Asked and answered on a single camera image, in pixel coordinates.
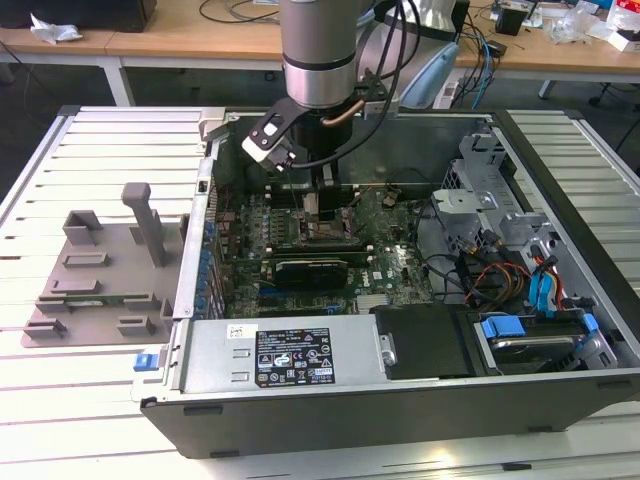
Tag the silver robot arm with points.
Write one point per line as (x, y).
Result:
(315, 50)

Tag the CPU socket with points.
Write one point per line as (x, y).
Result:
(330, 235)

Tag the round coin cell battery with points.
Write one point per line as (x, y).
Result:
(387, 199)

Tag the grey case release latch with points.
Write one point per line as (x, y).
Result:
(211, 125)

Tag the pale blue teach pendant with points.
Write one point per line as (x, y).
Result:
(435, 75)

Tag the white power strip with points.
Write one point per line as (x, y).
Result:
(445, 95)

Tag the green motherboard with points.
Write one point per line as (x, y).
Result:
(395, 250)

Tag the black graphics card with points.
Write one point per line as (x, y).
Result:
(310, 275)

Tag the silver metal disk bay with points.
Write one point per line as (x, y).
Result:
(460, 200)

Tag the wooden desk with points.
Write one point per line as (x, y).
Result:
(200, 45)

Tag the silver finned heatsink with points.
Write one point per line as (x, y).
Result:
(374, 301)

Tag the small black box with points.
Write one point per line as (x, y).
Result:
(497, 48)

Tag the black drive bay cover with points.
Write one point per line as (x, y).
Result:
(425, 340)

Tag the grey parts rack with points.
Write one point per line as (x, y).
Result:
(120, 272)

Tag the grey power supply box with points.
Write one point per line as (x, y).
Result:
(215, 360)

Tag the blue disk carrier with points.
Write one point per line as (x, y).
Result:
(500, 327)

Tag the large black box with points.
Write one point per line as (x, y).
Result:
(75, 15)

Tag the clear plastic bags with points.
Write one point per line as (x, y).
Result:
(575, 22)

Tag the blue case latch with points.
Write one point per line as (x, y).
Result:
(145, 362)

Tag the black PC case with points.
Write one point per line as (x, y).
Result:
(350, 425)

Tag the crumpled white paper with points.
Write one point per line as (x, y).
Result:
(55, 30)

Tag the silver hard disk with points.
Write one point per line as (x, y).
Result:
(535, 350)

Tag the small white box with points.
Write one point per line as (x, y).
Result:
(625, 39)

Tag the black camera bracket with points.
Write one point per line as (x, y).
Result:
(280, 112)

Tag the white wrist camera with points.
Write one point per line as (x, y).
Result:
(260, 147)

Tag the silver mount bracket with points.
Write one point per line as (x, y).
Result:
(380, 107)

